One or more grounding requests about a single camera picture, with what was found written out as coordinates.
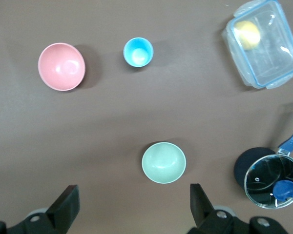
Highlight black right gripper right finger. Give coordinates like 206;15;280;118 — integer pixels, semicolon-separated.
188;183;288;234

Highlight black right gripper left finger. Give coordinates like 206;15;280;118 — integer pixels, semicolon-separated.
0;184;81;234

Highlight pale green bowl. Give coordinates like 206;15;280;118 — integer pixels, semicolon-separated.
141;142;187;184

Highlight pink bowl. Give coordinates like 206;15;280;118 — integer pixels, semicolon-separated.
37;42;86;92

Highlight glass lid with blue knob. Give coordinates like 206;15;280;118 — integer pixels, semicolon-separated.
244;154;293;209

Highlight clear plastic lidded container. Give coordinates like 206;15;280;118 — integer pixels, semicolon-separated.
221;0;293;90

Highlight light blue cup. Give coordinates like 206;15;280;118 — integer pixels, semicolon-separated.
123;37;154;68

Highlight yellow lemon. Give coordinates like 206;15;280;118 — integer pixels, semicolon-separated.
234;20;261;51

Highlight black saucepan with blue handle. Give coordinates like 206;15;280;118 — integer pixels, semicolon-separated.
233;117;293;195

